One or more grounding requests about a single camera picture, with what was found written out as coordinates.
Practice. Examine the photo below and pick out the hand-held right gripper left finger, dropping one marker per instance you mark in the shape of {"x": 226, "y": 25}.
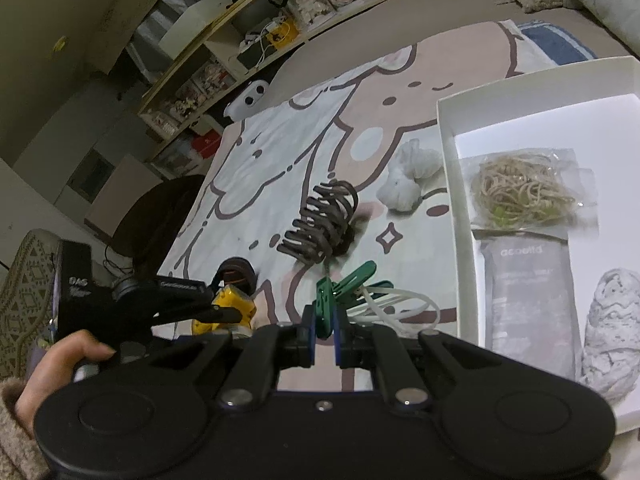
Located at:
{"x": 310, "y": 337}

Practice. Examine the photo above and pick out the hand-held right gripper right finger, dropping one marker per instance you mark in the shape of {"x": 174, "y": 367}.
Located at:
{"x": 339, "y": 337}

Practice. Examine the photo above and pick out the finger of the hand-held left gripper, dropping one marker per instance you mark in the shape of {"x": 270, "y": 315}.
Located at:
{"x": 200, "y": 316}
{"x": 185, "y": 287}

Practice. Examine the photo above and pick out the green clothes peg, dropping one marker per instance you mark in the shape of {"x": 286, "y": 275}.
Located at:
{"x": 350, "y": 282}

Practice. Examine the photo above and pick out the grey wet wipes packet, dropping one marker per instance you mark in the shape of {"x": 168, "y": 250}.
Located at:
{"x": 530, "y": 300}

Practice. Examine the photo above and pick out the clear bag of rubber bands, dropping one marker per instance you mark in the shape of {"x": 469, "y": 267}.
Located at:
{"x": 520, "y": 190}

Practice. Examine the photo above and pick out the white shallow cardboard box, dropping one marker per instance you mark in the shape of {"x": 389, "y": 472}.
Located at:
{"x": 500, "y": 130}

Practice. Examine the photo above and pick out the white lace roll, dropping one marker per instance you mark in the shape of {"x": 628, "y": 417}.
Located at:
{"x": 612, "y": 330}

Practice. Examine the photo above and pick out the person's left forearm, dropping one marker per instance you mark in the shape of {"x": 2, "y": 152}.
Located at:
{"x": 17, "y": 445}

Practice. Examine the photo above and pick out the person's left hand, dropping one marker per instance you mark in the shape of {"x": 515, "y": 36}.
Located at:
{"x": 55, "y": 365}

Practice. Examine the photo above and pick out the patterned beige cloth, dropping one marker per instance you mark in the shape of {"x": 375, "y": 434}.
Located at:
{"x": 25, "y": 300}

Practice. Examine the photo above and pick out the black floor cushion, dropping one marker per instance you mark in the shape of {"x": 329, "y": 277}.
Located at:
{"x": 155, "y": 225}

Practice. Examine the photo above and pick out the light wooden board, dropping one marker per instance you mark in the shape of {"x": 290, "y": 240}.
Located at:
{"x": 125, "y": 195}

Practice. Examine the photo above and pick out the black spiral hair curler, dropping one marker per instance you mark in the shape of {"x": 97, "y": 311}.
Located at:
{"x": 320, "y": 225}

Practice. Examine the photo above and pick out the clear plastic storage bin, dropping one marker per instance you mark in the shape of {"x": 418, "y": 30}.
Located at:
{"x": 175, "y": 157}

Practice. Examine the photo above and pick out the red storage box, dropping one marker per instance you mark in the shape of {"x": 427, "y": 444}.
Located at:
{"x": 207, "y": 144}

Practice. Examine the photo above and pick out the white crumpled tissue wad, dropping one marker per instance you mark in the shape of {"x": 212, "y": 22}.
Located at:
{"x": 405, "y": 185}

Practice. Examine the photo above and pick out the white space heater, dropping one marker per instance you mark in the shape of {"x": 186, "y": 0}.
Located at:
{"x": 247, "y": 100}

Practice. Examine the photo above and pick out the cartoon printed blanket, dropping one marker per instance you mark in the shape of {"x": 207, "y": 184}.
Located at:
{"x": 350, "y": 110}

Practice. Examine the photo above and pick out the black box on shelf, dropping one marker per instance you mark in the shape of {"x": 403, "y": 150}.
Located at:
{"x": 252, "y": 55}

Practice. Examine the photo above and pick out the white storage box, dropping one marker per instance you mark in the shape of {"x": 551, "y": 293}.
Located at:
{"x": 195, "y": 27}

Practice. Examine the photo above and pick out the grey curtain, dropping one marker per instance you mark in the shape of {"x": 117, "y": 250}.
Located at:
{"x": 160, "y": 25}

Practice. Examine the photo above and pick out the wooden bedside shelf unit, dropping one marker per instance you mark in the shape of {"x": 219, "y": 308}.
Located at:
{"x": 220, "y": 25}

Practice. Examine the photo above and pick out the yellow bear box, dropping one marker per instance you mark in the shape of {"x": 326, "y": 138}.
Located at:
{"x": 281, "y": 35}

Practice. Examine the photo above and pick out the beige bed mattress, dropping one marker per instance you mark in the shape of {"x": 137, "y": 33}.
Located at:
{"x": 450, "y": 10}

